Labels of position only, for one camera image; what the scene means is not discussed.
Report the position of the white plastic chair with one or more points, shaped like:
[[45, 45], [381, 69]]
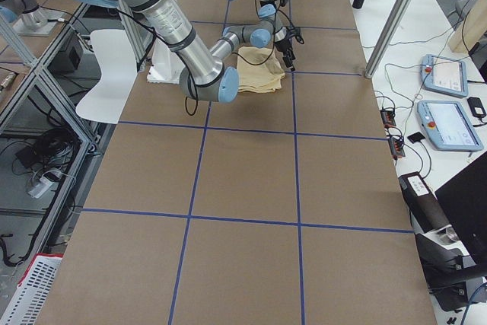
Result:
[[106, 100]]

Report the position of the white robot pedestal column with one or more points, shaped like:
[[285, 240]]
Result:
[[163, 66]]

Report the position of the black monitor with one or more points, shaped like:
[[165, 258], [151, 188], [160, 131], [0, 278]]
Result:
[[463, 200]]

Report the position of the far blue teach pendant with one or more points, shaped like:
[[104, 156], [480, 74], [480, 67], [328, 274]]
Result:
[[443, 75]]

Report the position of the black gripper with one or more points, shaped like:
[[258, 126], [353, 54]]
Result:
[[283, 46]]

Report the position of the white power strip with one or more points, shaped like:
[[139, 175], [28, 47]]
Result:
[[44, 184]]

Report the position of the aluminium frame post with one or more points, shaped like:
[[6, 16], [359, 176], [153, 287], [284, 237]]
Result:
[[398, 10]]

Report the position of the white perforated basket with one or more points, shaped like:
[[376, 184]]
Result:
[[32, 290]]

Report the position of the blue teach pendant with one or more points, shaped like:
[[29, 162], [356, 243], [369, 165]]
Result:
[[447, 126], [443, 75]]

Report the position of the black power adapter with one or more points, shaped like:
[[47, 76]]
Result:
[[476, 107]]

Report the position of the near blue teach pendant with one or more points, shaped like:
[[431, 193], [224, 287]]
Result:
[[447, 126]]

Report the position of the cream long-sleeve printed shirt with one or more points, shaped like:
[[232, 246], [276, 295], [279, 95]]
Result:
[[259, 70]]

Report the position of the orange terminal board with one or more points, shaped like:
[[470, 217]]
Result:
[[396, 147], [388, 118]]

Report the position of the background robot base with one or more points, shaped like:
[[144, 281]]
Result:
[[29, 18]]

